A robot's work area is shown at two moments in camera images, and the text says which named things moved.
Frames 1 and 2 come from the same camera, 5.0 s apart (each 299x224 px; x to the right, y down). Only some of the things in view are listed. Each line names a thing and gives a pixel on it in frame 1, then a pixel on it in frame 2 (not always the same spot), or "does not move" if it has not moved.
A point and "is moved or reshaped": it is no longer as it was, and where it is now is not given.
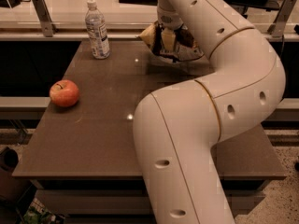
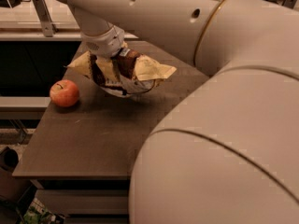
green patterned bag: [37, 214] does not move
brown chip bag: [185, 49] is moved or reshaped
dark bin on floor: [12, 189] does not move
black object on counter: [13, 2] does not move
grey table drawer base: [125, 202] does not move
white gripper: [169, 21] to [104, 45]
